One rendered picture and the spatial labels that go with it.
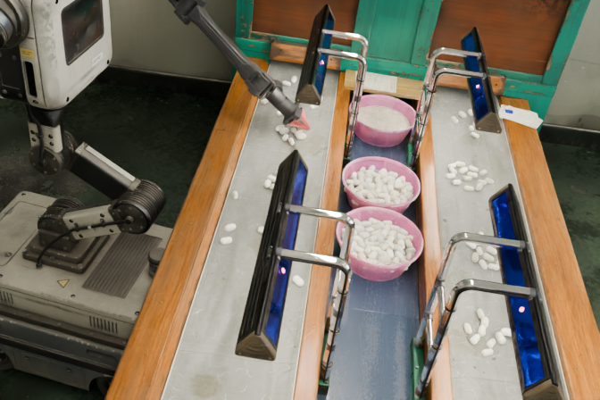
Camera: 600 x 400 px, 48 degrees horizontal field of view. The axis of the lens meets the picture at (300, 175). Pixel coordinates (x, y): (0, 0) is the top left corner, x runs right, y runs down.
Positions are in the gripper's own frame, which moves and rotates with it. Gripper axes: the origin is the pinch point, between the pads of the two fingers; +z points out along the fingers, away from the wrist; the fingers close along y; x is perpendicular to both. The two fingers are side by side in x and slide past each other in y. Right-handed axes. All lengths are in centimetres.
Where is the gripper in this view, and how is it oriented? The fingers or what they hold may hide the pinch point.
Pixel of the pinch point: (307, 128)
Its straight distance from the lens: 248.0
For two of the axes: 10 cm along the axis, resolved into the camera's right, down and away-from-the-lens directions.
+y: 1.1, -5.8, 8.0
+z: 6.8, 6.3, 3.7
